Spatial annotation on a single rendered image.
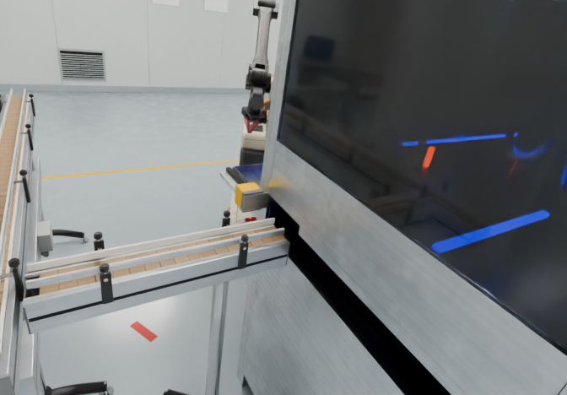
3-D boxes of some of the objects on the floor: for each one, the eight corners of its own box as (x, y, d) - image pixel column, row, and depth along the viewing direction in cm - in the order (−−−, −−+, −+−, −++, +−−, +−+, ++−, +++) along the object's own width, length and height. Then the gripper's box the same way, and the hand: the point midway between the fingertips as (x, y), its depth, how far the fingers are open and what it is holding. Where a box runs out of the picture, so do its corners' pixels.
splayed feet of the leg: (89, 244, 239) (87, 226, 233) (-6, 261, 214) (-11, 241, 207) (89, 237, 245) (86, 219, 238) (-4, 252, 220) (-9, 234, 213)
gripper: (268, 105, 146) (261, 138, 154) (257, 94, 152) (251, 127, 161) (253, 105, 142) (246, 139, 151) (243, 94, 149) (237, 127, 157)
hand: (249, 131), depth 155 cm, fingers closed
